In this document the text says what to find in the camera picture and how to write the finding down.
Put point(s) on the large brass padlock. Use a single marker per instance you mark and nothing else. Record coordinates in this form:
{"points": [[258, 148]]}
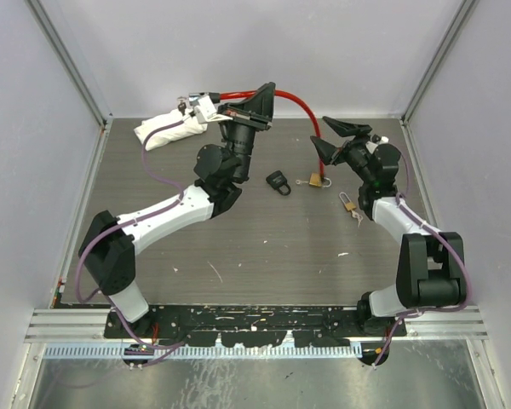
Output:
{"points": [[317, 180]]}

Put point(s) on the aluminium frame rail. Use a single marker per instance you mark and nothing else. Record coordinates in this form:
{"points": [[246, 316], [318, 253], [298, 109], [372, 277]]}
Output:
{"points": [[78, 325]]}

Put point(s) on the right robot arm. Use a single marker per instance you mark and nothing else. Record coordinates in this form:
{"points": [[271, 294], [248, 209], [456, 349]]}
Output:
{"points": [[431, 273]]}

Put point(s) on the white cloth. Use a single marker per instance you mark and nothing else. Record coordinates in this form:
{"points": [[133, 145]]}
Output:
{"points": [[166, 128]]}

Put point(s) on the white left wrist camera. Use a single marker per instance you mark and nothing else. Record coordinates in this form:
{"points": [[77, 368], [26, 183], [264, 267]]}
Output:
{"points": [[204, 109]]}

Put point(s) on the small brass padlock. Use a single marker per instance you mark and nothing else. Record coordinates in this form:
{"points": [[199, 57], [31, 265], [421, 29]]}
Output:
{"points": [[347, 202]]}

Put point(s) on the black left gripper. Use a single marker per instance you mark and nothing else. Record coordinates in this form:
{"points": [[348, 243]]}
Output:
{"points": [[254, 112]]}

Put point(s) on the black padlock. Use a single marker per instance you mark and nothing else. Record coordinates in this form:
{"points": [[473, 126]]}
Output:
{"points": [[278, 182]]}

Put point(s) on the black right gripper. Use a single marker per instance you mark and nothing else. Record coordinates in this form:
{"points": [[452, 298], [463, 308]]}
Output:
{"points": [[330, 154]]}

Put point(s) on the cable lock keys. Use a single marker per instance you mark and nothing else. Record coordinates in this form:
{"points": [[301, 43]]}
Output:
{"points": [[182, 106]]}

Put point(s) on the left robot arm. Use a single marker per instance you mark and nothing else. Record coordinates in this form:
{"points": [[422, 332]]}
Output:
{"points": [[112, 243]]}

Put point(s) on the red cable lock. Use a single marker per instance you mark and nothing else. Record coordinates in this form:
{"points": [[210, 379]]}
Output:
{"points": [[235, 95]]}

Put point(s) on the small silver keys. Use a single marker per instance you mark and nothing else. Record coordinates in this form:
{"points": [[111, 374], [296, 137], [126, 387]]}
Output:
{"points": [[358, 217]]}

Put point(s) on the blue slotted cable duct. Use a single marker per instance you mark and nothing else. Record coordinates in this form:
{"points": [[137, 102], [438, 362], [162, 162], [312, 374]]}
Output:
{"points": [[111, 351]]}

